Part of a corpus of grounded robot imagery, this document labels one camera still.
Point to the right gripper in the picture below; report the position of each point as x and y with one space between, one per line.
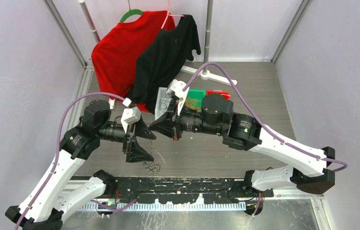
169 124

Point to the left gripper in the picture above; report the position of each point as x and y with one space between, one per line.
134 152

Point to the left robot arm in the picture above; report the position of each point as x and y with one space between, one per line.
45 208

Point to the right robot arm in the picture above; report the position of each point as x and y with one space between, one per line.
305 168

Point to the white plastic bin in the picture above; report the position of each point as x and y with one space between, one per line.
162 102

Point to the green plastic bin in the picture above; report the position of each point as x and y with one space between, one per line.
194 99

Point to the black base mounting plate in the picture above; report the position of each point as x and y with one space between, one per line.
146 190

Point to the red plastic bin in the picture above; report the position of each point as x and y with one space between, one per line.
224 94

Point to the black t-shirt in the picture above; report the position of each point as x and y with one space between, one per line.
162 61

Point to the red t-shirt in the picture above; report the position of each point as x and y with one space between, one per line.
114 57

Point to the green clothes hanger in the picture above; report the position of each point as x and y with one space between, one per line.
130 13

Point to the pink clothes hanger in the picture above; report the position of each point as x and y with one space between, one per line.
169 14

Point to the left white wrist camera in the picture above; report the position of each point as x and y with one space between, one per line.
130 115

